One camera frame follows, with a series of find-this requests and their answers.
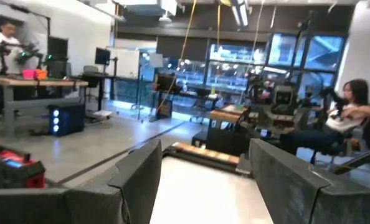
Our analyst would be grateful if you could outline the red black power station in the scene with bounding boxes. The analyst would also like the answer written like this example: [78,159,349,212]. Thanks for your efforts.
[0,148,46,190]

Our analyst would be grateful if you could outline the black floor box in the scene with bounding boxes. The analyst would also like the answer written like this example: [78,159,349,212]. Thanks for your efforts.
[205,124,251,156]

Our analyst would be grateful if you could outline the whiteboard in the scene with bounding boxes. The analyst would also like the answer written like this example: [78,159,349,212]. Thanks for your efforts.
[108,47,141,78]

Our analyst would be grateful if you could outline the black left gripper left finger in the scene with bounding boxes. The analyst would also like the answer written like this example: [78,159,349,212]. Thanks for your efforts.
[0,139,163,224]

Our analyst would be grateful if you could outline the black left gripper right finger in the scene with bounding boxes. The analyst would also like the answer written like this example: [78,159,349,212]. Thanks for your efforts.
[249,139,370,224]

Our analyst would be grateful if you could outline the orange bin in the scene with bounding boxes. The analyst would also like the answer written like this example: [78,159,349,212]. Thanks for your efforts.
[34,68,48,81]

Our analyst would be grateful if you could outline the hanging yellow cord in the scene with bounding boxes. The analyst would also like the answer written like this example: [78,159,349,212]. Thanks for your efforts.
[156,0,198,113]

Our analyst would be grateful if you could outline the black monitor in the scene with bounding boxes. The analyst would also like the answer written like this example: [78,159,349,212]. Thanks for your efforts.
[94,47,111,66]

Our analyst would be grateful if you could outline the person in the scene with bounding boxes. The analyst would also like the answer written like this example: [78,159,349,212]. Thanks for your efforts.
[0,20,27,75]
[280,78,370,156]

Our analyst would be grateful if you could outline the wooden workbench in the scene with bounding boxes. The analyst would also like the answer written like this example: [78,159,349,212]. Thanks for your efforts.
[0,74,89,136]

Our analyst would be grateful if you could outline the computer tower blue lights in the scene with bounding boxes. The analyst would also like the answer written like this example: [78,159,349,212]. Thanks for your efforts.
[47,103,86,137]

